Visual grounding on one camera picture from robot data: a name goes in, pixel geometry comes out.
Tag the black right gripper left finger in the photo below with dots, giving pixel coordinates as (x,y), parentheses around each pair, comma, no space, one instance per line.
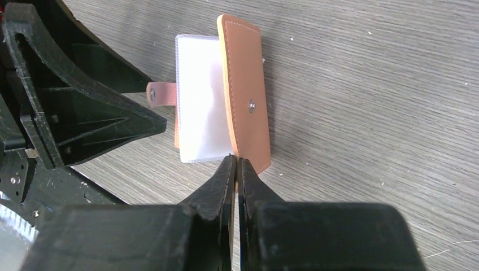
(210,245)

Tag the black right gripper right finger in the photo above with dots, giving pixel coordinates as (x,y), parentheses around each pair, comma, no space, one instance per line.
(252,192)

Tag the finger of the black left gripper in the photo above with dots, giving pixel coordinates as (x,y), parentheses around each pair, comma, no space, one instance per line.
(87,51)
(37,59)

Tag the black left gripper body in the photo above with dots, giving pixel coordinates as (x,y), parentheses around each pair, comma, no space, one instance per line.
(37,158)

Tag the orange leather card holder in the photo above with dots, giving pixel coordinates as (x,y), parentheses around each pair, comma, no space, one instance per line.
(219,95)

